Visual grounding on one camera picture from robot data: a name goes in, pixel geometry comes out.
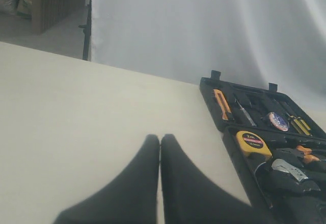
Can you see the wooden cabinet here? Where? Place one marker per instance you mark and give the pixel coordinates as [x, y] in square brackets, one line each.
[46, 13]

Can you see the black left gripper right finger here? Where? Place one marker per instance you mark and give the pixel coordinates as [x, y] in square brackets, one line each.
[191, 197]

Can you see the adjustable wrench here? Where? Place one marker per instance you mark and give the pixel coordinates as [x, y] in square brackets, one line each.
[296, 174]

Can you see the black backdrop stand pole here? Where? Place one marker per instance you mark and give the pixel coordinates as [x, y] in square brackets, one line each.
[87, 32]

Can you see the orange utility knife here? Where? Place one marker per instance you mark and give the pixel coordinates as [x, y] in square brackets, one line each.
[221, 100]

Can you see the white backdrop cloth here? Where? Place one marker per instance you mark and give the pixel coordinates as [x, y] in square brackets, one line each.
[252, 42]

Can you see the blue electrical tape roll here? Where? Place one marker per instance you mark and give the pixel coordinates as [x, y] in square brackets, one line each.
[277, 121]

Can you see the yellow black screwdriver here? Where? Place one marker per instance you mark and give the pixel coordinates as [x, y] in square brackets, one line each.
[304, 123]
[298, 124]

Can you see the yellow tape measure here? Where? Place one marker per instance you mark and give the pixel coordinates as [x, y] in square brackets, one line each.
[251, 143]

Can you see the orange handled pliers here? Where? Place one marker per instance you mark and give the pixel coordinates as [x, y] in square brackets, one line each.
[305, 154]

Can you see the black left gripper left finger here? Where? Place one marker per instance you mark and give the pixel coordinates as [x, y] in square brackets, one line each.
[131, 197]

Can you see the clear tester screwdriver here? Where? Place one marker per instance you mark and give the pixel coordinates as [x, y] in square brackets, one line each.
[246, 114]

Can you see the black plastic tool case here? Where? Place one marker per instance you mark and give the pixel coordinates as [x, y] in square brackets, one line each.
[274, 192]

